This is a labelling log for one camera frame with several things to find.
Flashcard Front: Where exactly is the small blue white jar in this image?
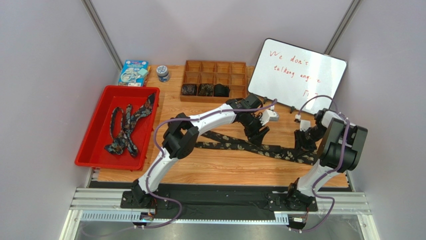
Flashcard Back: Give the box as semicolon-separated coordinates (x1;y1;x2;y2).
156;65;170;83

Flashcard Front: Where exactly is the plain black rolled tie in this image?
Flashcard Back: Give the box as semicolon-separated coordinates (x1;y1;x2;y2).
213;83;231;98

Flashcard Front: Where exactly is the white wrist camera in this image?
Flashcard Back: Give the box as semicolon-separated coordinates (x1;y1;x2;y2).
294;114;311;132
260;109;280;126

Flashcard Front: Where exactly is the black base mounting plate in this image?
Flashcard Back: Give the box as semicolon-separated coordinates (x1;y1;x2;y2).
120;183;318;221

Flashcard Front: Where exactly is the wooden compartment organizer box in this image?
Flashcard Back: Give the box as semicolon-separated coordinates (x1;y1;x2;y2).
179;60;253;104

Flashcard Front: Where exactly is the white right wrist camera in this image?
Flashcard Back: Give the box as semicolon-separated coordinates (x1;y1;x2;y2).
294;114;311;132

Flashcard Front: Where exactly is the dark patterned rolled tie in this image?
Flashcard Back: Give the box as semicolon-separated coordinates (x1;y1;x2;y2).
197;83;214;97

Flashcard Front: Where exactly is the black floral necktie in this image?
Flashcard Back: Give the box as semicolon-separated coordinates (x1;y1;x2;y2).
195;131;317;166

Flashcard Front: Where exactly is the dark blue rolled tie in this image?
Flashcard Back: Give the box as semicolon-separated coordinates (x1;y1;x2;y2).
180;83;198;96

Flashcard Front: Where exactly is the aluminium frame rail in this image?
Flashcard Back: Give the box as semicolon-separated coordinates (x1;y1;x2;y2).
60;182;379;240

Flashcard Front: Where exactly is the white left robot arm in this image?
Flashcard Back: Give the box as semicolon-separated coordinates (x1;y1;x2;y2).
122;93;270;208

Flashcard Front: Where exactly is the whiteboard with red writing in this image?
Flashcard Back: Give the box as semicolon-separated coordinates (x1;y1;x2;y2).
248;38;348;114

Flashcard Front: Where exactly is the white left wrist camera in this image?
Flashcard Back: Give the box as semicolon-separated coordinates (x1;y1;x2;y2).
260;109;280;126

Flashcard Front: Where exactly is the red plastic tray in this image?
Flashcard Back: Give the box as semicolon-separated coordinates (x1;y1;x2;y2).
74;85;160;171

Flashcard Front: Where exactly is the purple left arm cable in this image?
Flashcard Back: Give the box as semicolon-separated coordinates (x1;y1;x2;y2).
133;98;279;231

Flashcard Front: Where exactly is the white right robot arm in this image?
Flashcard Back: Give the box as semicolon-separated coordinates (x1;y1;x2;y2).
284;108;368;211

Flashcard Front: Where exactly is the blue floral necktie in tray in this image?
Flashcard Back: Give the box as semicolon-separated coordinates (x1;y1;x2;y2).
104;93;157;158

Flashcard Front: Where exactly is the blue picture box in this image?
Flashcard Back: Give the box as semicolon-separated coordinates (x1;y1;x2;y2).
117;59;150;87

